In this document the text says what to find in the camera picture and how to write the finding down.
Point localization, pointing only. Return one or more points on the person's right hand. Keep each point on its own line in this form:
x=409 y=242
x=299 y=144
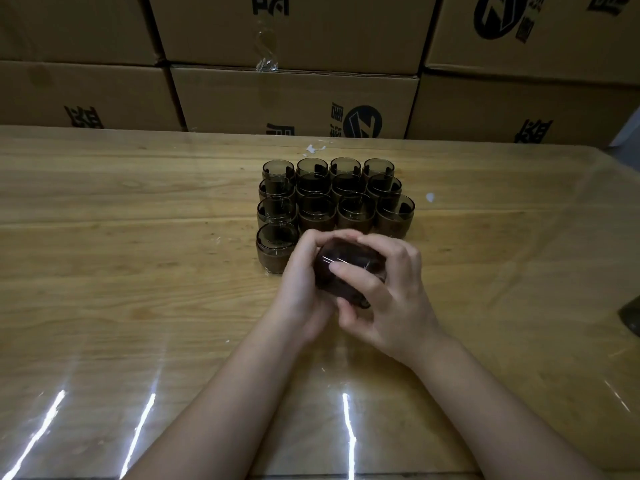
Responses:
x=405 y=314

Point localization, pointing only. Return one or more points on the person's left hand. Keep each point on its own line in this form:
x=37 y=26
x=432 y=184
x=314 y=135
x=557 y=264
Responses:
x=300 y=299

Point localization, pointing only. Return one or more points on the smoky tinted glass cup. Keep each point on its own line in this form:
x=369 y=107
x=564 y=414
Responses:
x=384 y=183
x=276 y=207
x=345 y=163
x=276 y=187
x=314 y=183
x=317 y=203
x=325 y=277
x=276 y=234
x=278 y=166
x=356 y=203
x=395 y=205
x=312 y=164
x=378 y=164
x=348 y=182

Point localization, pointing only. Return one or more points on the cluster of smoky glass cups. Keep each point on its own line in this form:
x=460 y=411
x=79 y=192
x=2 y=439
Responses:
x=631 y=317

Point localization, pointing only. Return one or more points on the person's left forearm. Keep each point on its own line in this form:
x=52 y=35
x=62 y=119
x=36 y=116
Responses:
x=215 y=419

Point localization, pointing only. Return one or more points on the person's right forearm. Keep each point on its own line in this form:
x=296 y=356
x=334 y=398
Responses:
x=500 y=419

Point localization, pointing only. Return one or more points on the white paper scrap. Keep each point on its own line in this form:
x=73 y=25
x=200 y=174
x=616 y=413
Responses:
x=311 y=148

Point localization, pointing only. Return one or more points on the stack of brown cardboard boxes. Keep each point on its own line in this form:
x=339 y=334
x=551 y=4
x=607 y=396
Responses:
x=290 y=99

